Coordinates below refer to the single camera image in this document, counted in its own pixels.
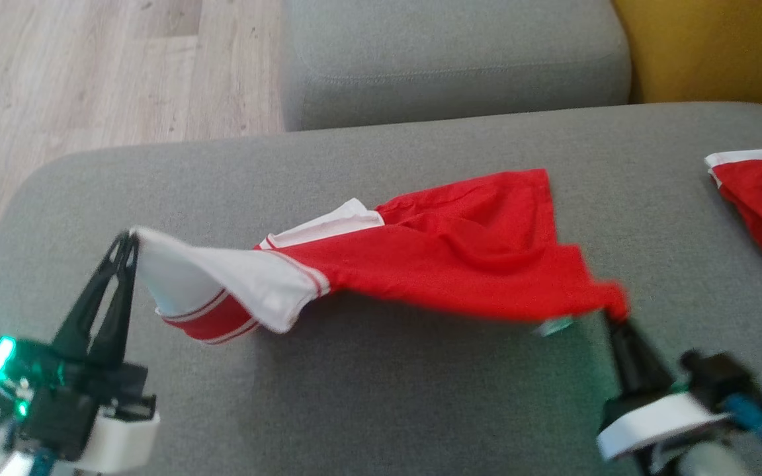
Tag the white and dark right gripper body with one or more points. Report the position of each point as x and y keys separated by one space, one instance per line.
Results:
x=659 y=420

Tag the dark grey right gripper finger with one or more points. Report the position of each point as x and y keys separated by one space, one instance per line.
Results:
x=635 y=363

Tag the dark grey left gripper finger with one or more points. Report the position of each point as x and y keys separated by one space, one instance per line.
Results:
x=90 y=304
x=120 y=317

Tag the white and dark left gripper body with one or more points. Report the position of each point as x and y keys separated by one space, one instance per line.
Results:
x=63 y=410

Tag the red and white jersey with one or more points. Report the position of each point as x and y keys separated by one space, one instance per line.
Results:
x=460 y=258

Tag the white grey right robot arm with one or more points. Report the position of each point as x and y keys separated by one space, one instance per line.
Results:
x=712 y=463

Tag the large grey ottoman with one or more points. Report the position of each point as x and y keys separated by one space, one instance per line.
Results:
x=421 y=410

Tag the small grey sofa cushion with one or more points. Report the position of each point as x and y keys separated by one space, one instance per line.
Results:
x=454 y=66

